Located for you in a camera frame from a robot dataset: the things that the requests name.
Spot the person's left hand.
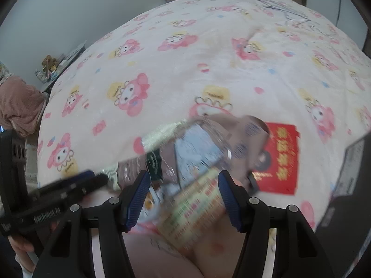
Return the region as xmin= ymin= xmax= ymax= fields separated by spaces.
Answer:
xmin=9 ymin=233 xmax=37 ymax=254

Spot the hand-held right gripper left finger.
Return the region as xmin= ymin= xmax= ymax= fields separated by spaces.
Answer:
xmin=31 ymin=170 xmax=152 ymax=278

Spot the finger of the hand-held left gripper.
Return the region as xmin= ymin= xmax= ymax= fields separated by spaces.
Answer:
xmin=27 ymin=170 xmax=109 ymax=206

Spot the red envelope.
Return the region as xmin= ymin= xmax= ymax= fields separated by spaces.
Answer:
xmin=249 ymin=122 xmax=300 ymax=195

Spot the colourful snack packet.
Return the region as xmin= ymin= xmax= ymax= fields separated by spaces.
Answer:
xmin=158 ymin=168 xmax=229 ymax=251

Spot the brown cardboard box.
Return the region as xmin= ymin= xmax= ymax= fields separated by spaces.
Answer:
xmin=117 ymin=115 xmax=271 ymax=192

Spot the black container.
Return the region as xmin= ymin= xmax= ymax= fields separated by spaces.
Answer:
xmin=315 ymin=135 xmax=371 ymax=239

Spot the pink towel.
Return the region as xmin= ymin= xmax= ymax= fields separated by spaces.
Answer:
xmin=0 ymin=74 xmax=45 ymax=138

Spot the cluttered side shelf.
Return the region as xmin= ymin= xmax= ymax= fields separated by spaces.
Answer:
xmin=34 ymin=40 xmax=87 ymax=94

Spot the pink bowl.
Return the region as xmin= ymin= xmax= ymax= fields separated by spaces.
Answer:
xmin=123 ymin=232 xmax=247 ymax=278

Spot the pink cartoon printed blanket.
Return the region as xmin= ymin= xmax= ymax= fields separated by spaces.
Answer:
xmin=36 ymin=0 xmax=371 ymax=278

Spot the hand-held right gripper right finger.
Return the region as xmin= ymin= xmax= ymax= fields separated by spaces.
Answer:
xmin=217 ymin=170 xmax=339 ymax=278

